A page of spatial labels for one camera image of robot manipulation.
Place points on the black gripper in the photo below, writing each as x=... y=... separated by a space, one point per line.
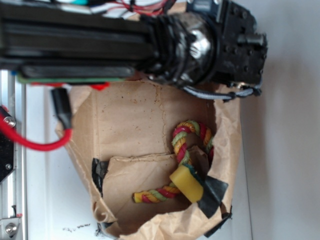
x=238 y=52

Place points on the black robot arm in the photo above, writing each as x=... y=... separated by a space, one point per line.
x=47 y=44

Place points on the brown paper bag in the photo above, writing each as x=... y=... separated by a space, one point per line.
x=122 y=144

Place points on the yellow sponge with green pad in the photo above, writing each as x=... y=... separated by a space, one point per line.
x=188 y=182

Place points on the aluminium frame rail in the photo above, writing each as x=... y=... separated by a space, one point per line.
x=13 y=188

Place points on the black metal bracket plate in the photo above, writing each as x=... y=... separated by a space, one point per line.
x=7 y=147

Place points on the silver corner bracket with bolt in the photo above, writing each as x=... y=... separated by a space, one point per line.
x=10 y=229

